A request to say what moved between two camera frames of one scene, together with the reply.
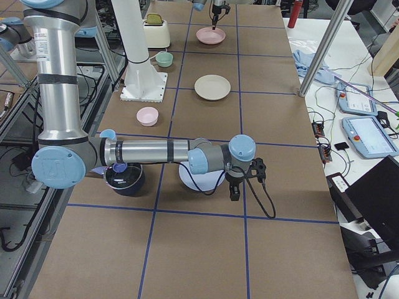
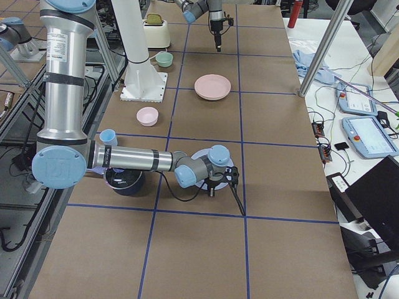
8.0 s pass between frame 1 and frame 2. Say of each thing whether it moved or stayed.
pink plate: moved
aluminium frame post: stayed
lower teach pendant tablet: stayed
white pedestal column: stayed
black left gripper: moved
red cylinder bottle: stayed
